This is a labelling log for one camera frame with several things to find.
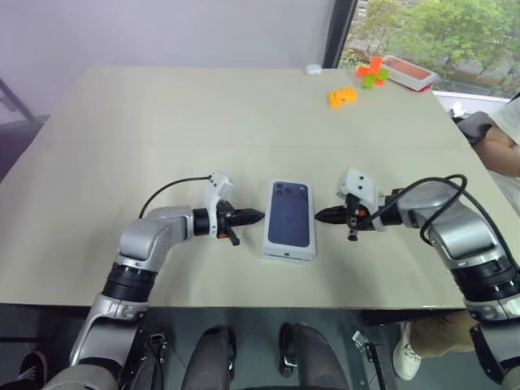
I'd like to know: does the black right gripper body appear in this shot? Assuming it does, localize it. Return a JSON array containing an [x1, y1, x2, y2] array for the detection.
[[344, 193, 377, 243]]

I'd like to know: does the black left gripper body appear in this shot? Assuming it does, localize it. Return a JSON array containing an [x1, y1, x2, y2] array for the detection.
[[214, 201, 242, 248]]

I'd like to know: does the white smartphone box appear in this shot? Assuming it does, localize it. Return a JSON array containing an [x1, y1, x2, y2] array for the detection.
[[261, 178, 319, 255]]

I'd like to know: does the yellow-orange toy block stack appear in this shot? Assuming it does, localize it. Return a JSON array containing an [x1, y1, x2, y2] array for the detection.
[[327, 86, 359, 110]]

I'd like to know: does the silver metal clamp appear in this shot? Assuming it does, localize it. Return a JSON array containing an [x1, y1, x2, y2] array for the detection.
[[352, 330, 377, 363], [149, 332, 169, 363]]

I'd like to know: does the green toy block piece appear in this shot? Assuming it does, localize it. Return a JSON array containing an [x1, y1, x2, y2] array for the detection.
[[362, 67, 392, 90]]

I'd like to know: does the dark rounded shape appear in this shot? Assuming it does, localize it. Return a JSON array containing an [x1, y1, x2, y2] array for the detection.
[[182, 324, 238, 390], [279, 322, 351, 390]]

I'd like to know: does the white sneaker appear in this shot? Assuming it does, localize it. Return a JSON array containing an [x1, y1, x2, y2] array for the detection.
[[392, 322, 423, 381]]

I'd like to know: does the orange toy block piece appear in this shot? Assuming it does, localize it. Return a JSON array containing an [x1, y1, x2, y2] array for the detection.
[[356, 56, 384, 80]]

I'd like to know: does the person tan trouser leg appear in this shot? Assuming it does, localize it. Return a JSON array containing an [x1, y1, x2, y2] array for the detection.
[[411, 314, 479, 359]]

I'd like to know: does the dark grey chair armrest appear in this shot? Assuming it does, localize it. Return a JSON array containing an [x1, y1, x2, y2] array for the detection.
[[453, 111, 503, 145]]

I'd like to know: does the person in white shirt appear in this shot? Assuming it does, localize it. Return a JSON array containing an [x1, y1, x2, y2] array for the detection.
[[486, 89, 520, 213]]

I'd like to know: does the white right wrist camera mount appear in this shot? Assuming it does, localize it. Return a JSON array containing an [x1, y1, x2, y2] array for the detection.
[[336, 167, 387, 228]]

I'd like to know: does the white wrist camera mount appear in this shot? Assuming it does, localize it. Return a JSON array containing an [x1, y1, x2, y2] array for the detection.
[[336, 167, 387, 228], [202, 170, 236, 239]]

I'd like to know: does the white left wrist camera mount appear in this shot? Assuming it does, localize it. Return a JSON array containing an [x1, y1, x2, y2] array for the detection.
[[202, 170, 236, 239]]

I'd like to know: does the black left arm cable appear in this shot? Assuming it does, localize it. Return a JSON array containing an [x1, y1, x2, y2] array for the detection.
[[138, 175, 212, 220]]

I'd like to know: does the black window frame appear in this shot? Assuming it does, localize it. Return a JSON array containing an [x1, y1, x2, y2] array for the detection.
[[323, 0, 360, 69]]

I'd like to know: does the dark furniture frame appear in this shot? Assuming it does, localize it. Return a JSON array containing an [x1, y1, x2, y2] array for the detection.
[[0, 76, 50, 180]]

